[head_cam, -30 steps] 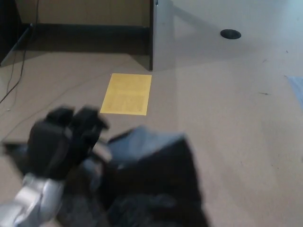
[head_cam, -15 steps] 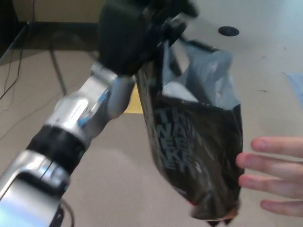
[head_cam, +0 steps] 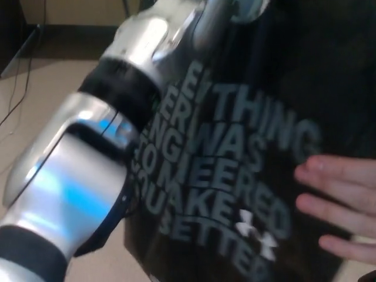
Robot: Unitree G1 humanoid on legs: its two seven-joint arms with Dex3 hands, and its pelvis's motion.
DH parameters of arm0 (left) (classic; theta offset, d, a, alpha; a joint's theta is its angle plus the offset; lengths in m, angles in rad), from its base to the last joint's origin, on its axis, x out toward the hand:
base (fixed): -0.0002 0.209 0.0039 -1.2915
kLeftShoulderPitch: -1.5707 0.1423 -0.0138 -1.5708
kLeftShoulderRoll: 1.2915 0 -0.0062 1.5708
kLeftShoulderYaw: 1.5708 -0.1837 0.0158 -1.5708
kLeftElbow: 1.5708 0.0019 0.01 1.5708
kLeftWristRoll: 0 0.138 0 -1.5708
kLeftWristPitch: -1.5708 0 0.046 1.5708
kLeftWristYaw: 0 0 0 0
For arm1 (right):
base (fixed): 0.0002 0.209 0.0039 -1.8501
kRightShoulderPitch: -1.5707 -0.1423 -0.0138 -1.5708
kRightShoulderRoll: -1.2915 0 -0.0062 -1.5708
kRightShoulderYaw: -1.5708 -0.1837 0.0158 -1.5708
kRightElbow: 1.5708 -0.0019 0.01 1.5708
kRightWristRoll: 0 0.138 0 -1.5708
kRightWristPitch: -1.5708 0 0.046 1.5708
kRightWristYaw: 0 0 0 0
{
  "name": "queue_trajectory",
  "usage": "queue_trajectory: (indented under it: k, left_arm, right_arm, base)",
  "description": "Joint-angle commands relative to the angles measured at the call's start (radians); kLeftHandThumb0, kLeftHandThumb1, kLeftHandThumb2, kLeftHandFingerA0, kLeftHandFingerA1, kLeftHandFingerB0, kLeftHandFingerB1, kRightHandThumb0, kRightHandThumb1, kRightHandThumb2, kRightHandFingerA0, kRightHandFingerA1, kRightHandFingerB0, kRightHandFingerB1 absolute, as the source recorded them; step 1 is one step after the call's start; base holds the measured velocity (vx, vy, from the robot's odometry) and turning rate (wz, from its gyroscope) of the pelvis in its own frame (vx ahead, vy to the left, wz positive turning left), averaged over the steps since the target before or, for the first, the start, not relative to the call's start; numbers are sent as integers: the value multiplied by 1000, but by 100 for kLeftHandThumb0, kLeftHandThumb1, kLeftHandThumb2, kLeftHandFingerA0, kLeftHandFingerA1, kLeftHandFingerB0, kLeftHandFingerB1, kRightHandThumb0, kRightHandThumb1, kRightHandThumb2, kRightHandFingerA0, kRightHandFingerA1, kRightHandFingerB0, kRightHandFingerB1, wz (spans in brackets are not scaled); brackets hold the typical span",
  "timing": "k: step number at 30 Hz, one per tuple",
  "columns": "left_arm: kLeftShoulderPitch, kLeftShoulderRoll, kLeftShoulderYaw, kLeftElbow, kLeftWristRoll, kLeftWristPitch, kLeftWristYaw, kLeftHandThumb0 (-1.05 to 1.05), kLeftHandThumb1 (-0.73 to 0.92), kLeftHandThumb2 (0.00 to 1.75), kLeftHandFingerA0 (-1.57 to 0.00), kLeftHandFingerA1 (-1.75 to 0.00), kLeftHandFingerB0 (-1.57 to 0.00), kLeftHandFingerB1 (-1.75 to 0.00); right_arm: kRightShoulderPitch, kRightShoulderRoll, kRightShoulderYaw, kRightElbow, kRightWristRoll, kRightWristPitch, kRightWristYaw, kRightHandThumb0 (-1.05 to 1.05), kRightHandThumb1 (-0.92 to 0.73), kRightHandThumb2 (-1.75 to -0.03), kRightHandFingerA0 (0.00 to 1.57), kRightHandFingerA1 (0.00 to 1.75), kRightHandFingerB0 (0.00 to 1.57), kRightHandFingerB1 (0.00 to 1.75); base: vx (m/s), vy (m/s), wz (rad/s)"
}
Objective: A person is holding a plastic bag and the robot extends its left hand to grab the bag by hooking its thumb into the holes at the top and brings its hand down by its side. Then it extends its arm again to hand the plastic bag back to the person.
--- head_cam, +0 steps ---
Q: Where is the person left hand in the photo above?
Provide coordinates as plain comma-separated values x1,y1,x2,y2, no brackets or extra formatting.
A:
294,155,376,261

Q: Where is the black printed plastic bag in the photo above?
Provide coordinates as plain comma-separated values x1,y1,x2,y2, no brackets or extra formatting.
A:
123,0,376,282

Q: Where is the black power cable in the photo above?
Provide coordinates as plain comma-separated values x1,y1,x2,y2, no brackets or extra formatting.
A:
0,0,48,125

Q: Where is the thin dark cable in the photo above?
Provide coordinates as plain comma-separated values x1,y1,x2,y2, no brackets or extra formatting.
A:
7,49,24,112

